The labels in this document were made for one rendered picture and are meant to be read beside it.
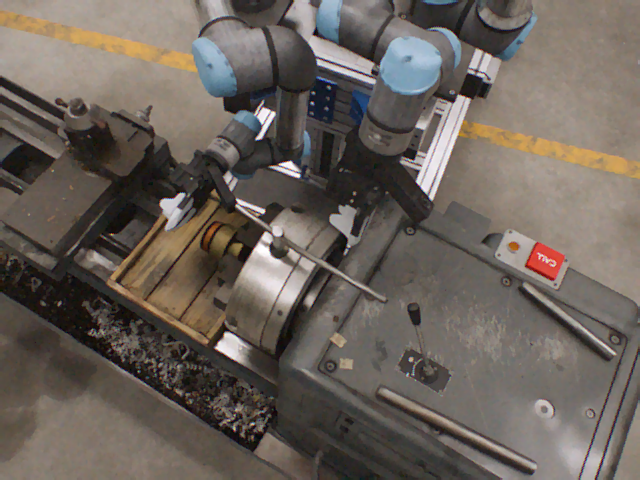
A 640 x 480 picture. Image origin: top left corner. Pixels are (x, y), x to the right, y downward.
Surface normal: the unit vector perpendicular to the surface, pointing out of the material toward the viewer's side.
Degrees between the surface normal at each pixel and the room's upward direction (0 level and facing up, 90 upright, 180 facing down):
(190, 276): 0
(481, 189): 0
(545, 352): 0
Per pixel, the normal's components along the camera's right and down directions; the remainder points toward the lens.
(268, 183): 0.06, -0.45
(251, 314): -0.40, 0.40
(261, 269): -0.15, -0.11
